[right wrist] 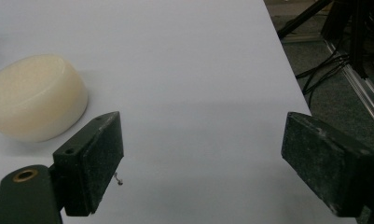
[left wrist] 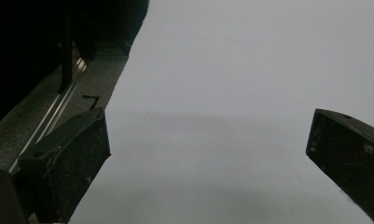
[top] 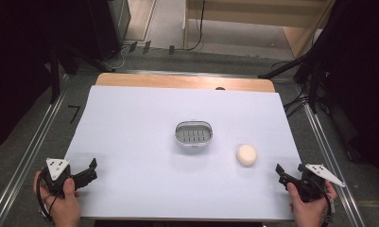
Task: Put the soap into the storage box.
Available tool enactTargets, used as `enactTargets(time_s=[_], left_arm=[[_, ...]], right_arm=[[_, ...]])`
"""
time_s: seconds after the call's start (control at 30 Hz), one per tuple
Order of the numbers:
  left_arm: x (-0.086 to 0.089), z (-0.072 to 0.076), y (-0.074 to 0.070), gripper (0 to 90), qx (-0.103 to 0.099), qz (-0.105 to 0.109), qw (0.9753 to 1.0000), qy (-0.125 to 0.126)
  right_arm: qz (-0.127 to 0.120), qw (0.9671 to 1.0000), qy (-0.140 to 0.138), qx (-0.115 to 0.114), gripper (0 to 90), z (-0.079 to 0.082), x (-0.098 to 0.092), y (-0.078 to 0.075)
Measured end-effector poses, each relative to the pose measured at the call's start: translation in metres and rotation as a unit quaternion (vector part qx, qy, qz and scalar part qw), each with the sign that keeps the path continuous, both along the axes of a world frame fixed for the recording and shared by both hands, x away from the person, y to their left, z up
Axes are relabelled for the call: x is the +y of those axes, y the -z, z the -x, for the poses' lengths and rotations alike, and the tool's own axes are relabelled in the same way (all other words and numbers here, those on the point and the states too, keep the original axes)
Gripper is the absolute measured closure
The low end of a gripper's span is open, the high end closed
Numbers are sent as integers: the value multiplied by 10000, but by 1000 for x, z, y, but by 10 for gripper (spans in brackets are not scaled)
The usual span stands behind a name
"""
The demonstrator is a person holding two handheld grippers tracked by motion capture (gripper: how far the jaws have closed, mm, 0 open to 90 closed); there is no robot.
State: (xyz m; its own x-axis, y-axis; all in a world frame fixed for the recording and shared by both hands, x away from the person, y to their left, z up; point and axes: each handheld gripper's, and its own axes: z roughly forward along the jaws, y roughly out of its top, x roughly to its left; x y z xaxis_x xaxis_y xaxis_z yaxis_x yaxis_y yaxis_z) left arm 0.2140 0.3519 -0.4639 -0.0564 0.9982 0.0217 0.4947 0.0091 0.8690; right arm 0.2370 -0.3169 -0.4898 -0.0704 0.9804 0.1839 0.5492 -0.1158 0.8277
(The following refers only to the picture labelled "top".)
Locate wooden table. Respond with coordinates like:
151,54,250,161
95,72,277,94

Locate cream round soap bar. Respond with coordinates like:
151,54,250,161
235,143,259,167

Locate white floor cable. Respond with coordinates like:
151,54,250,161
103,44,131,71

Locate black tripod stand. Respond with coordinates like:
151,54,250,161
46,37,115,105
257,41,330,114

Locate wooden cabinet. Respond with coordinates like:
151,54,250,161
182,0,336,60

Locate black hanging cable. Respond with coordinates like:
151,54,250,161
185,0,207,52

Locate black floor cables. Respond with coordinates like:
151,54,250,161
270,60,314,119

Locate person's left hand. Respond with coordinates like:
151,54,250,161
33,169,81,227

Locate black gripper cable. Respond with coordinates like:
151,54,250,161
316,179,336,227
35,168,60,223

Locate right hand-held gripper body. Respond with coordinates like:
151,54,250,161
279,163,347,203

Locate grey soap dish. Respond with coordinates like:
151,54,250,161
174,120,215,148

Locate white table mat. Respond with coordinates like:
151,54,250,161
63,85,302,221

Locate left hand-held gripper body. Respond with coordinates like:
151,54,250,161
40,157,84,198

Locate metal floor rail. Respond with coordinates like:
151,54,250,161
303,102,368,227
0,74,72,227

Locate person's right hand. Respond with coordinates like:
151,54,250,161
285,181,339,227

